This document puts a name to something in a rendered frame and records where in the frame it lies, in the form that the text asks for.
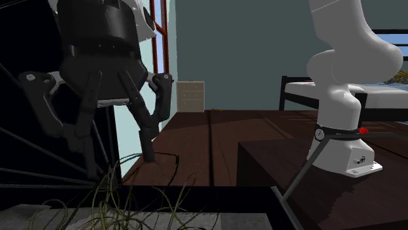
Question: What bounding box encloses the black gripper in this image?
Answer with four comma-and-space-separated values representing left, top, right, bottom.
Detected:
17, 0, 173, 180

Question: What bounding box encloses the beige chest of drawers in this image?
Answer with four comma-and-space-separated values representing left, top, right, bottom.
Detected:
176, 80, 205, 113

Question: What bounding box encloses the red framed window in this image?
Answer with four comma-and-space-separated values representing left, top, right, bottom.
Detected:
148, 0, 170, 74

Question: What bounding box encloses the green grass plant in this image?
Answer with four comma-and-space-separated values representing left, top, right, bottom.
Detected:
27, 152, 221, 230

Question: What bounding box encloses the dark brown robot stand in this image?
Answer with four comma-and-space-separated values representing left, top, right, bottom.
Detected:
236, 122, 408, 230

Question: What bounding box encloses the black framed bed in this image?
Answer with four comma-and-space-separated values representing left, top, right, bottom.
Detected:
279, 29, 408, 123

